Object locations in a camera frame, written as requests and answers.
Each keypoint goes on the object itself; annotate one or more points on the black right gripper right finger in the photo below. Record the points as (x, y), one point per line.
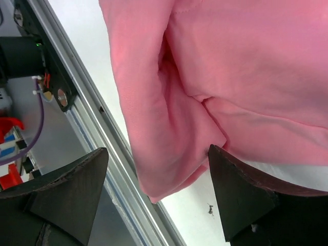
(257, 208)

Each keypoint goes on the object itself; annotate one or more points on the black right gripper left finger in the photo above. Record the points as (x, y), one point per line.
(57, 208)

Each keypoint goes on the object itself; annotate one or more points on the pink t-shirt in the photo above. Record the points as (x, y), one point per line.
(248, 76)

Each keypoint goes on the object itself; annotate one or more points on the aluminium extrusion rail frame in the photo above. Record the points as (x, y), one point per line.
(147, 223)

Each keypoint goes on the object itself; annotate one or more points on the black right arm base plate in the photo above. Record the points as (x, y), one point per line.
(60, 84)

